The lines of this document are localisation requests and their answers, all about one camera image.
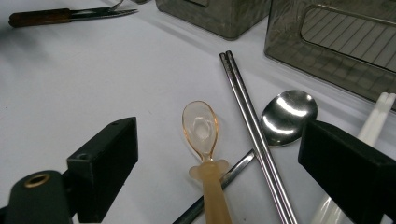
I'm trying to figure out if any wooden handled steel knife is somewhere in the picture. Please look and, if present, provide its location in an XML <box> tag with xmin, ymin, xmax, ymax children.
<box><xmin>8</xmin><ymin>7</ymin><xmax>139</xmax><ymax>28</ymax></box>

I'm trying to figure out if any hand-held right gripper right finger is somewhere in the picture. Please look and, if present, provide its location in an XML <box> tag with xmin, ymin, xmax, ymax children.
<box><xmin>297</xmin><ymin>119</ymin><xmax>396</xmax><ymax>224</ymax></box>

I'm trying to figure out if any amber plastic spoon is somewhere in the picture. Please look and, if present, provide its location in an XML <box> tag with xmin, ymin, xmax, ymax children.
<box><xmin>181</xmin><ymin>100</ymin><xmax>233</xmax><ymax>224</ymax></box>

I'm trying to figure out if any steel fork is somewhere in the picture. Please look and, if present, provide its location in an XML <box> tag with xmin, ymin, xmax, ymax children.
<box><xmin>92</xmin><ymin>0</ymin><xmax>125</xmax><ymax>13</ymax></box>

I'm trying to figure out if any white chopstick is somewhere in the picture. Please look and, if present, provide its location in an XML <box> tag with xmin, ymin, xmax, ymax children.
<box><xmin>323</xmin><ymin>92</ymin><xmax>396</xmax><ymax>224</ymax></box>
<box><xmin>309</xmin><ymin>91</ymin><xmax>390</xmax><ymax>224</ymax></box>

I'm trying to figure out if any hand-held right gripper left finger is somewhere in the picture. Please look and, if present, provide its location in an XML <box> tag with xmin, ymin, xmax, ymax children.
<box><xmin>66</xmin><ymin>116</ymin><xmax>139</xmax><ymax>223</ymax></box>

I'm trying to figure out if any steel chopstick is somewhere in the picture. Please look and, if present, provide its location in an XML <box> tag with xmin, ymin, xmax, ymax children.
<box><xmin>219</xmin><ymin>52</ymin><xmax>290</xmax><ymax>224</ymax></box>
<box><xmin>225</xmin><ymin>50</ymin><xmax>298</xmax><ymax>224</ymax></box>

